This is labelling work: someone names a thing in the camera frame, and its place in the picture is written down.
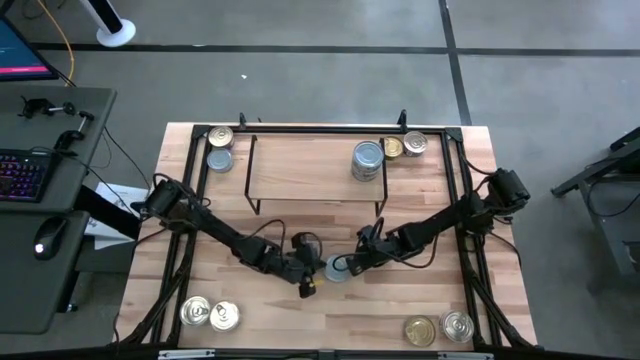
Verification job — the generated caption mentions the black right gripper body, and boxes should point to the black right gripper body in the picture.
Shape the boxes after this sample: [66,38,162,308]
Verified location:
[357,230,401,275]

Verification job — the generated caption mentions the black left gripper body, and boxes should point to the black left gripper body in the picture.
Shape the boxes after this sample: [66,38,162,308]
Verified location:
[280,249,325,300]

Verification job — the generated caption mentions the wooden shelf black metal legs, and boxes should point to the wooden shelf black metal legs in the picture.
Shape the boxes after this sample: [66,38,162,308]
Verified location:
[243,133,390,218]

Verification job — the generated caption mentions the gold can dark green label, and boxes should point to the gold can dark green label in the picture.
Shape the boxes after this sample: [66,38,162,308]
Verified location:
[403,314,437,349]
[382,135,405,161]

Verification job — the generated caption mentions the white paper sheets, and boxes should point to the white paper sheets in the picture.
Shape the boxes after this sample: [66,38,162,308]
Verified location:
[82,182,151,251]

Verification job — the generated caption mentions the black equipment box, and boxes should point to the black equipment box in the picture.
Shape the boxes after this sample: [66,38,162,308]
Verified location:
[74,184,144,241]

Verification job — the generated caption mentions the dark metal stand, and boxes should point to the dark metal stand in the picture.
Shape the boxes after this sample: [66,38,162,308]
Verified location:
[549,125,640,281]

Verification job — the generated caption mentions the black computer mouse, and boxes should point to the black computer mouse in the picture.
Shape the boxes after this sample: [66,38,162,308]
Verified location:
[32,216,69,262]

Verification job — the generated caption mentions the black desk clamp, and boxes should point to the black desk clamp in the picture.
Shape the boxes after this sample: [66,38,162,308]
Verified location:
[53,109,96,151]
[19,96,76,120]

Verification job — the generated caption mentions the grey side desk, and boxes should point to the grey side desk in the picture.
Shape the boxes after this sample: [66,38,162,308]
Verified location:
[0,84,119,336]

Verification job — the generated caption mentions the backlit black keyboard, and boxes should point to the backlit black keyboard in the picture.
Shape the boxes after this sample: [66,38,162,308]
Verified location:
[0,148,55,204]

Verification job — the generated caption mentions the white round base stand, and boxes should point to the white round base stand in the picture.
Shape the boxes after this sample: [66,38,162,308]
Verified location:
[79,0,137,49]

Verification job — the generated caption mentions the computer monitor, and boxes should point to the computer monitor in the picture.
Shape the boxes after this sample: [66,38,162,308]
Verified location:
[0,14,60,84]

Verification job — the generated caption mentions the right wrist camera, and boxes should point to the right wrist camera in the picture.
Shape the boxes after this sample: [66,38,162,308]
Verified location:
[356,217,382,246]

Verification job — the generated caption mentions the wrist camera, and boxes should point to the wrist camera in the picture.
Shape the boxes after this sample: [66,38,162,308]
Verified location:
[291,231,315,252]
[356,217,382,246]

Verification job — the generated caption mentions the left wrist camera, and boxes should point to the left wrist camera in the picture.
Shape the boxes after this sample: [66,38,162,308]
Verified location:
[291,231,315,252]

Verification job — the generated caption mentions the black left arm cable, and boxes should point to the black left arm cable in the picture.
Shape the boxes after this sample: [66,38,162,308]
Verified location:
[247,218,289,254]

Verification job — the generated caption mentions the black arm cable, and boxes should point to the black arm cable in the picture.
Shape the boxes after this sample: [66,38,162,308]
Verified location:
[247,218,289,254]
[379,234,441,271]

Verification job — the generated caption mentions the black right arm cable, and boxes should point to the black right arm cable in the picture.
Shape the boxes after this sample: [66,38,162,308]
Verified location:
[379,234,441,271]

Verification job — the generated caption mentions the black metal table frame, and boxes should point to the black metal table frame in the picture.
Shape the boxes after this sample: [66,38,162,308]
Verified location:
[115,108,539,360]

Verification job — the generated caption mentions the grey metal bracket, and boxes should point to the grey metal bracket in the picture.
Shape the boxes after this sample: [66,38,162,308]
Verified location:
[158,348,216,360]
[437,351,494,360]

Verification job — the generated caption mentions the black desk cable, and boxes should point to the black desk cable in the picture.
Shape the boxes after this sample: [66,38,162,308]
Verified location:
[102,127,151,189]

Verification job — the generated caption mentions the yellow cable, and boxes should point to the yellow cable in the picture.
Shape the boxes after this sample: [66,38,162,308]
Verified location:
[34,0,76,86]

